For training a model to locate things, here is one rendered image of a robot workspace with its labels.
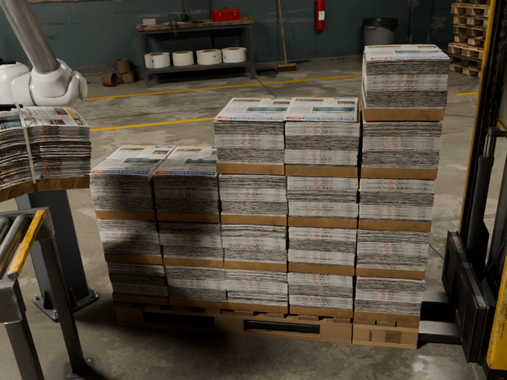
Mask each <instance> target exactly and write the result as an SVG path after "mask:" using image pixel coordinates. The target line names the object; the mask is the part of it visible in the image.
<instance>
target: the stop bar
mask: <svg viewBox="0 0 507 380"><path fill-rule="evenodd" d="M45 215H46V211H45V210H37V212H36V214H35V217H34V219H33V221H32V223H31V225H30V227H29V229H28V231H27V233H26V236H25V238H24V239H23V242H22V244H21V245H20V248H19V250H18V251H17V254H16V256H15V258H14V261H13V262H12V264H11V267H10V268H9V270H8V273H7V276H8V278H15V277H19V275H20V272H21V270H22V268H23V265H24V263H25V261H26V258H27V256H28V254H29V251H30V249H31V247H32V245H33V242H34V240H35V237H36V235H37V234H38V230H39V229H40V227H41V224H42V222H43V220H44V217H45Z"/></svg>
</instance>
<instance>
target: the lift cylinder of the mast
mask: <svg viewBox="0 0 507 380"><path fill-rule="evenodd" d="M505 132H506V130H505V129H504V128H503V127H489V129H488V133H489V134H487V135H486V139H485V145H484V154H483V155H480V156H479V159H478V175H477V180H476V186H475V195H474V200H473V205H472V214H471V220H470V225H469V234H468V240H467V245H466V252H467V254H468V256H469V259H470V261H471V264H472V267H473V269H474V270H475V267H476V262H477V257H478V249H479V244H480V239H481V231H482V226H483V221H484V212H485V207H486V203H487V194H488V189H489V184H490V176H491V170H492V166H493V163H494V157H493V156H492V155H491V153H492V148H493V139H494V137H505ZM506 242H507V237H506V238H505V239H504V240H503V242H502V244H501V246H500V248H499V250H498V252H497V254H496V255H495V257H494V258H493V261H492V262H491V263H490V265H489V266H488V268H487V270H486V271H485V272H484V274H483V275H482V276H481V278H480V279H479V280H478V281H479V283H480V282H481V281H482V280H483V279H484V278H485V277H486V276H487V274H488V273H489V271H490V270H491V268H492V267H493V265H494V264H495V262H496V260H497V259H498V258H499V255H500V253H501V252H502V249H503V247H504V246H505V244H506Z"/></svg>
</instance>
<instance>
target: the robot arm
mask: <svg viewBox="0 0 507 380"><path fill-rule="evenodd" d="M0 6H1V8H2V10H3V12H4V14H5V16H6V17H7V19H8V22H9V23H10V25H11V27H12V29H13V31H14V32H15V34H16V36H17V38H18V40H19V42H20V43H21V45H22V47H23V49H24V50H25V52H26V55H27V56H28V58H29V60H30V62H31V64H32V66H33V69H32V71H31V72H30V71H29V68H28V67H27V66H25V65H24V64H22V63H16V61H15V60H9V61H3V59H2V58H1V57H0V65H1V66H0V112H6V111H7V112H9V111H11V110H12V109H13V110H14V109H17V107H16V105H15V104H14V103H15V102H17V103H18V104H19V106H20V108H21V109H23V107H31V106H39V107H67V106H73V105H75V104H78V103H80V102H81V101H82V100H83V99H84V98H85V97H86V96H87V93H88V85H87V82H86V80H85V78H84V77H83V75H81V74H80V73H79V72H77V71H72V69H70V68H69V67H68V66H67V65H66V64H65V62H63V61H62V60H60V59H57V58H56V57H55V55H54V52H53V51H52V49H51V46H50V45H49V43H48V40H47V38H46V36H45V34H44V32H43V30H42V28H41V26H40V24H39V22H38V19H37V17H36V15H35V12H34V10H33V9H32V6H31V4H30V3H29V0H0Z"/></svg>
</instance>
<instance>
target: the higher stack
mask: <svg viewBox="0 0 507 380"><path fill-rule="evenodd" d="M364 47H365V49H364V55H363V68H362V70H363V72H362V86H361V94H362V99H363V105H364V110H365V109H444V106H447V92H448V90H447V79H448V71H449V65H450V64H449V63H450V58H449V57H448V55H446V54H445V53H444V52H442V50H440V49H439V48H438V46H436V45H434V44H394V45H374V46H364ZM441 131H442V125H441V121H364V119H363V112H362V106H361V112H360V157H359V151H358V204H359V206H358V220H378V221H399V222H431V221H432V211H433V208H432V207H433V203H434V202H433V201H434V198H435V197H434V195H435V193H434V188H435V187H434V184H435V181H434V180H433V179H393V178H361V169H360V160H361V168H362V167H377V168H410V169H437V166H438V164H439V160H438V159H441V158H440V156H439V152H440V149H441V140H442V138H441ZM428 242H429V233H428V232H427V231H391V230H372V229H358V222H357V233H356V253H355V267H356V268H382V269H395V270H409V271H424V270H425V268H426V263H427V262H428V260H427V258H426V257H427V254H428V246H429V245H428ZM356 268H355V273H356ZM353 279H354V284H353V296H354V310H353V335H352V344H356V345H374V346H383V347H393V348H411V349H416V348H417V339H418V333H419V324H418V323H405V322H396V323H395V322H394V321H382V320H377V321H376V322H375V320H361V319H354V311H362V312H374V313H386V314H405V315H416V316H420V309H421V304H422V300H423V292H424V290H425V280H421V279H407V278H393V277H367V276H353Z"/></svg>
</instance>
